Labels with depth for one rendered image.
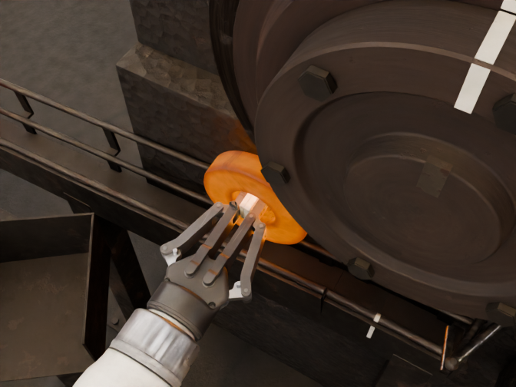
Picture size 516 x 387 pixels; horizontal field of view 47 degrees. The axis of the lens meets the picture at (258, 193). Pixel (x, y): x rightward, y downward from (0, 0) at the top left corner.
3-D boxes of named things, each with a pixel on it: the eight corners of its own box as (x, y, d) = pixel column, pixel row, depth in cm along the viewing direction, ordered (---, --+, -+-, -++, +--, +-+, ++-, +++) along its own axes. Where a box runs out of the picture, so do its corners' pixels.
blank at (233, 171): (206, 133, 76) (191, 153, 74) (315, 176, 70) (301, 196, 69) (225, 200, 89) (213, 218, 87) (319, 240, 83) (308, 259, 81)
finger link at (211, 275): (199, 279, 69) (209, 285, 69) (249, 207, 74) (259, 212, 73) (203, 292, 72) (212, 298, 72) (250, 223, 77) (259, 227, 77)
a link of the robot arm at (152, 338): (182, 399, 68) (209, 354, 71) (170, 379, 61) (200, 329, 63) (118, 361, 71) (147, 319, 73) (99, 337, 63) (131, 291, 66)
